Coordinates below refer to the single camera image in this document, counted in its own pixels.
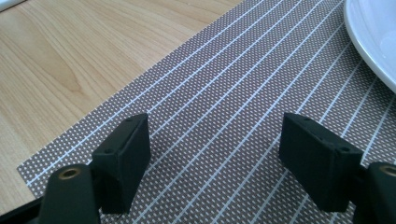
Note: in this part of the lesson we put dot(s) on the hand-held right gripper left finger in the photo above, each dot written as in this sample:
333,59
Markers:
124,168

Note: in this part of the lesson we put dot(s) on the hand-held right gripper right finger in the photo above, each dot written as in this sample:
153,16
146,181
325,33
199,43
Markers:
320,168

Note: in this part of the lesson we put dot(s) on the brown striped woven placemat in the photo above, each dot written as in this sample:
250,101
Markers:
224,87

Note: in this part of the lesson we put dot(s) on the white plate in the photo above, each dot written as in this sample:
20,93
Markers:
373,34

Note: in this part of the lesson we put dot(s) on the white flat object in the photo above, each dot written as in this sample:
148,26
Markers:
7,3

